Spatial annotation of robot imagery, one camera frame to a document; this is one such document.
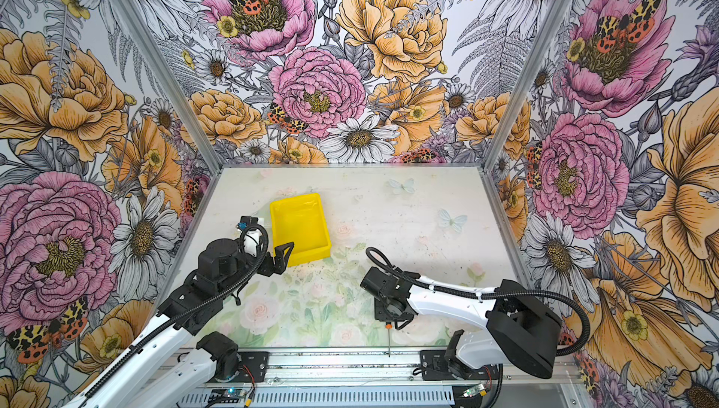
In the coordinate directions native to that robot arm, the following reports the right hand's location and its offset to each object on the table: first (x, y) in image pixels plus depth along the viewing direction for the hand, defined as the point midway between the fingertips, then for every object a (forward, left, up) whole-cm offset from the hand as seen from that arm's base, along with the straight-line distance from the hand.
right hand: (389, 323), depth 81 cm
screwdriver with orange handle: (-1, 0, +1) cm, 1 cm away
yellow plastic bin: (+36, +30, +1) cm, 47 cm away
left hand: (+14, +30, +18) cm, 38 cm away
